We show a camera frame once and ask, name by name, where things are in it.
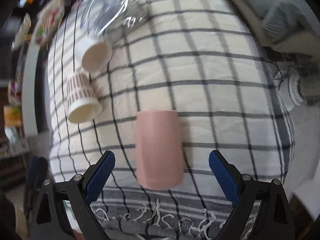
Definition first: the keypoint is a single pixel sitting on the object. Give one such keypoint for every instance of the red striped paper cup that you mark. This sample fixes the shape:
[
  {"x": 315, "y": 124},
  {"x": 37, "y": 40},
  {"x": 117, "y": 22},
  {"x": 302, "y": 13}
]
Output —
[{"x": 83, "y": 104}]

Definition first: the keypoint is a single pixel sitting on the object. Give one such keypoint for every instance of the grey sectional sofa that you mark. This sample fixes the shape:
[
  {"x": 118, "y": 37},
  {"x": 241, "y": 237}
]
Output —
[{"x": 286, "y": 26}]

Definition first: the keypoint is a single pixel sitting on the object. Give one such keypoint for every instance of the orange snack bag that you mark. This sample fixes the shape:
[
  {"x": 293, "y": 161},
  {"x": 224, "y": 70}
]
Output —
[{"x": 12, "y": 116}]

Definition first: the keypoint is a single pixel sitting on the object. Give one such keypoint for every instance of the checked white tablecloth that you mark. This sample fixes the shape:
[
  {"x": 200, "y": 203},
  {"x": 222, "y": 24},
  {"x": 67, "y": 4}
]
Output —
[{"x": 194, "y": 57}]

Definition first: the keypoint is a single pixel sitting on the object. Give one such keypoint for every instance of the white paper cup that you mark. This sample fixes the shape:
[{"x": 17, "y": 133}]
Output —
[{"x": 93, "y": 54}]

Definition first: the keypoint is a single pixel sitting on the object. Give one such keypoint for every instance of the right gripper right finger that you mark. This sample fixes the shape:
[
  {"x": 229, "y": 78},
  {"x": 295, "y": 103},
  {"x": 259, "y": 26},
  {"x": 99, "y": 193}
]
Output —
[{"x": 273, "y": 220}]

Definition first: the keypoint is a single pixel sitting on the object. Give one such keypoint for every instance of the white upper tray bowl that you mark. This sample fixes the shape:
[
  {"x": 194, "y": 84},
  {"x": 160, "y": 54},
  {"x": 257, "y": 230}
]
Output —
[{"x": 22, "y": 33}]

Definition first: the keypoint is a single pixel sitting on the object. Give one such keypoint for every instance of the white tv cabinet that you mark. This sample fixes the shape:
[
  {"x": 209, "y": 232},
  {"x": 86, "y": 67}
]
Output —
[{"x": 28, "y": 91}]

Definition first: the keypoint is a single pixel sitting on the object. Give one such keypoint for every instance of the pink ribbed cup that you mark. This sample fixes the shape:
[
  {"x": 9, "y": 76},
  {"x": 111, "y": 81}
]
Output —
[{"x": 159, "y": 157}]

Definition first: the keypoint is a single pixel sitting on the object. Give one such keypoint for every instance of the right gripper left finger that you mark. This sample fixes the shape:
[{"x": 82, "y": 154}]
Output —
[{"x": 50, "y": 219}]

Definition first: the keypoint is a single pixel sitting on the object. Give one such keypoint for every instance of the snack filled fruit tray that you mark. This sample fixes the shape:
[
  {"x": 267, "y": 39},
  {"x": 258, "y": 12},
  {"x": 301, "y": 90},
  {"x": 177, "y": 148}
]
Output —
[{"x": 49, "y": 19}]

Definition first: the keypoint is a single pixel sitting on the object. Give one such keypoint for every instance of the clear plastic bottle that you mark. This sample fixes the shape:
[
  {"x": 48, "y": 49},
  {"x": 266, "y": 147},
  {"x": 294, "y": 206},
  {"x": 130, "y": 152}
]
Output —
[{"x": 113, "y": 18}]

